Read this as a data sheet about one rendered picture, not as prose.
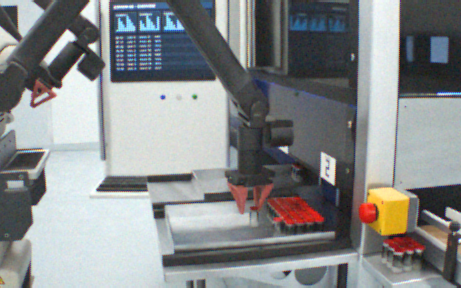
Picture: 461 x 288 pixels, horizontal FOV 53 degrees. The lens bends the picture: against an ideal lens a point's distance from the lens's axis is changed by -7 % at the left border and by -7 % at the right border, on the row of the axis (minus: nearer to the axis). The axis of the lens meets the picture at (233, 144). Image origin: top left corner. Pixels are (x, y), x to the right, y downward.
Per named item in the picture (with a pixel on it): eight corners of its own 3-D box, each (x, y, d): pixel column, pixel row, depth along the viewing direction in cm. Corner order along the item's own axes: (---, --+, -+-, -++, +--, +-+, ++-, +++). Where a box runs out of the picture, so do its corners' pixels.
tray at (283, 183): (293, 174, 164) (294, 163, 164) (323, 196, 140) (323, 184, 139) (191, 180, 157) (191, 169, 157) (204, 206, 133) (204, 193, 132)
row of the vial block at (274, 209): (273, 215, 124) (274, 198, 123) (296, 242, 107) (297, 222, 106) (265, 216, 124) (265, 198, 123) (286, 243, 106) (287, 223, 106)
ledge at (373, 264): (417, 256, 102) (418, 248, 101) (452, 282, 89) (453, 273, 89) (361, 265, 99) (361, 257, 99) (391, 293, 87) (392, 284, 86)
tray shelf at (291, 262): (288, 175, 170) (289, 170, 169) (389, 256, 103) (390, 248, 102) (147, 184, 160) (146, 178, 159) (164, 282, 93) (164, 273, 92)
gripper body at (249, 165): (276, 180, 114) (276, 148, 112) (236, 186, 110) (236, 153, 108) (262, 173, 120) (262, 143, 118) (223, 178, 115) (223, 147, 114)
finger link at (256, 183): (273, 214, 115) (274, 175, 113) (246, 219, 112) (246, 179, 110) (259, 205, 121) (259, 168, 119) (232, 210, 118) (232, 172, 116)
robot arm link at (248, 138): (233, 121, 114) (242, 125, 108) (261, 119, 116) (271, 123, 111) (233, 150, 115) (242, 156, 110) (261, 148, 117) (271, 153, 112)
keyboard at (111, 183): (210, 180, 185) (210, 174, 184) (209, 191, 171) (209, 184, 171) (104, 181, 184) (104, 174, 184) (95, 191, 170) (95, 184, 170)
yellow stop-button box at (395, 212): (396, 219, 97) (399, 185, 96) (414, 232, 90) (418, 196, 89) (363, 223, 96) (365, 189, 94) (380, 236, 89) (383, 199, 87)
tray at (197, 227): (295, 209, 129) (296, 196, 129) (333, 246, 104) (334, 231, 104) (165, 218, 123) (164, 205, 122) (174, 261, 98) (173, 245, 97)
